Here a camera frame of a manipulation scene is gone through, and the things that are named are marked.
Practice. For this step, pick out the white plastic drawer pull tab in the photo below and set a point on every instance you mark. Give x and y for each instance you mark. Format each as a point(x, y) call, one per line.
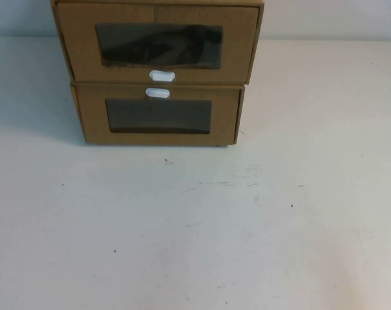
point(162, 75)
point(157, 92)

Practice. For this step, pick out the cardboard drawer with clear window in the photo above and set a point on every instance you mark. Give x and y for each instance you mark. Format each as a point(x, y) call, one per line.
point(79, 48)
point(91, 122)

